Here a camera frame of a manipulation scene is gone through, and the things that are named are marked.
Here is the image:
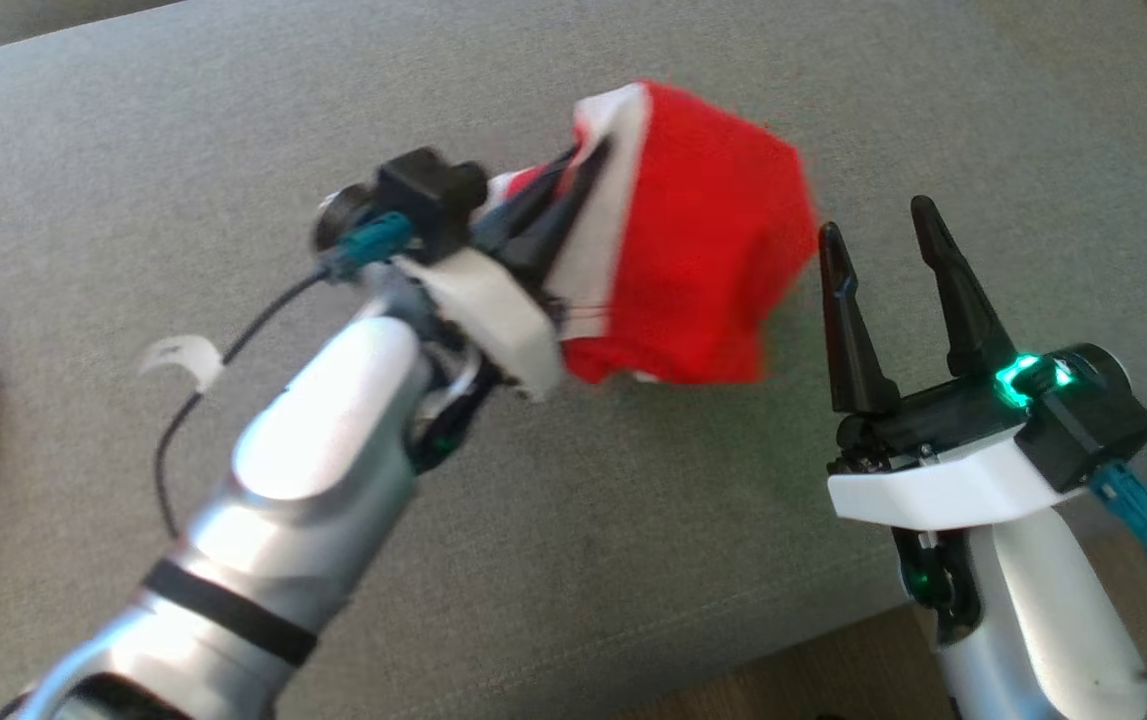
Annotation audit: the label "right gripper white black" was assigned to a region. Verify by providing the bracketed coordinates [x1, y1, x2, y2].
[818, 196, 1064, 531]

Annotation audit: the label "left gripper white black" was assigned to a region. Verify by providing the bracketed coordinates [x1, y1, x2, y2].
[395, 138, 614, 403]

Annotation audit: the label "red shorts with white waistband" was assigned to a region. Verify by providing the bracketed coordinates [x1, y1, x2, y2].
[488, 80, 819, 387]

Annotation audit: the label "grey fabric sofa seat cushion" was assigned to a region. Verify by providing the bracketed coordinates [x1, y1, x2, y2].
[0, 0, 1147, 720]

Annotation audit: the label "left black cable teal connector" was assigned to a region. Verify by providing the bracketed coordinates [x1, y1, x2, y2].
[155, 212, 412, 541]

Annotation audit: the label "left cable white tag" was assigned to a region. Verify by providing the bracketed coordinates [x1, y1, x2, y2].
[140, 335, 224, 393]

